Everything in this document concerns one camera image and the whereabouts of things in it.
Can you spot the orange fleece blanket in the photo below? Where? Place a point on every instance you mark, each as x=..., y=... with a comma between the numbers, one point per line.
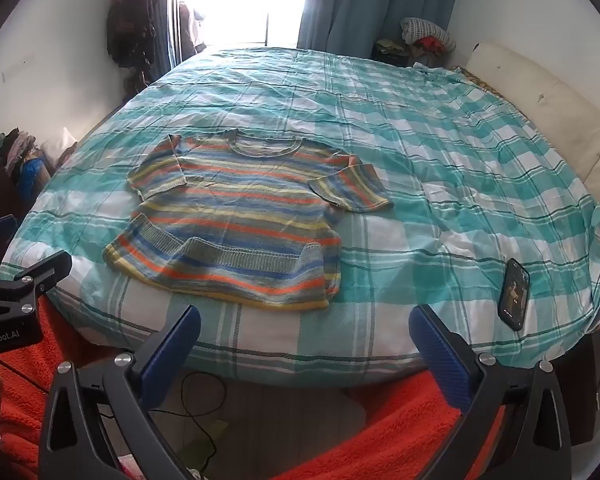
x=22, y=410

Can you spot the green paper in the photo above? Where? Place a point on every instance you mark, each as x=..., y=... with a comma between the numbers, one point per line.
x=207, y=440

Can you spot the striped knit sweater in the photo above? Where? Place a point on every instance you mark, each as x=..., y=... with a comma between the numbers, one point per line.
x=240, y=220

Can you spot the blue bag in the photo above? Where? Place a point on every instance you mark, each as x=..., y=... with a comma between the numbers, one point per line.
x=31, y=180

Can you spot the heap of clothes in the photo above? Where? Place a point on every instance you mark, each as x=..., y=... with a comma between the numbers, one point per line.
x=7, y=147

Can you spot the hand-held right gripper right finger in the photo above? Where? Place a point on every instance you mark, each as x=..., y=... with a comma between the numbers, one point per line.
x=437, y=360

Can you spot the hanging clothes by window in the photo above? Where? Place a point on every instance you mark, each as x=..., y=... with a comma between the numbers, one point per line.
x=190, y=30

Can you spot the pile of mixed clothes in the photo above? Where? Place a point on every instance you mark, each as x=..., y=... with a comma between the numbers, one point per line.
x=395, y=52

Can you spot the cream padded headboard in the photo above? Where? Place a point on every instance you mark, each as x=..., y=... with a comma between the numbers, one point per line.
x=555, y=105

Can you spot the blue curtain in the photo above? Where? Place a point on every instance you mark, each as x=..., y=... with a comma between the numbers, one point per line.
x=370, y=5

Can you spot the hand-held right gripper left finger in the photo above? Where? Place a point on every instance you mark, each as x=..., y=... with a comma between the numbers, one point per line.
x=172, y=360

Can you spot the black smartphone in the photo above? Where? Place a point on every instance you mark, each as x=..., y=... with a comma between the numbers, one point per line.
x=514, y=295

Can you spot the hanging dark jackets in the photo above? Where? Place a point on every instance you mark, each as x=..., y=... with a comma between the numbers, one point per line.
x=135, y=25

